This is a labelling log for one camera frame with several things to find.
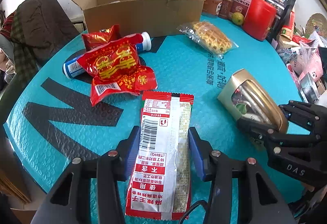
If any gold windowed snack box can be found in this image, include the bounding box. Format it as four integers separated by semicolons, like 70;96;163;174
217;69;288;133

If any red white long snack packet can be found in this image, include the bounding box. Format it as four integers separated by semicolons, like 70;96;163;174
125;91;194;221

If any large red snack bag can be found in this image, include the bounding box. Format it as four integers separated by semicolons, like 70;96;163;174
77;33;157;106

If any waffle pastry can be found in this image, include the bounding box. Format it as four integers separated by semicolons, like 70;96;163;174
177;21;239;57

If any small red snack bag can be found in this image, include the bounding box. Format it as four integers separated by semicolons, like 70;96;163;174
82;25;121;51

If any blue white tablet tube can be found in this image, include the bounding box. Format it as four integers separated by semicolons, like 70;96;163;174
63;32;152;79

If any red cylindrical container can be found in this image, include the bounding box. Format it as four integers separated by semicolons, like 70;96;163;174
243;0;277;41

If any green yellow fruit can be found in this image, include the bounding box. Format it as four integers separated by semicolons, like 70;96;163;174
231;12;244;26

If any brown label jar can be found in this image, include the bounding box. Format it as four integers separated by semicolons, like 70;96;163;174
202;0;222;16

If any pink jar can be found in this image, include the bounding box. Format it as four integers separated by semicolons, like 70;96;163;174
229;0;251;20

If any brown cardboard box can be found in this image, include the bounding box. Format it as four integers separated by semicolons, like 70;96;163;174
72;0;205;37

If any dark brown jacket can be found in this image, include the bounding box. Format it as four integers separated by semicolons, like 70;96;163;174
11;0;79;88

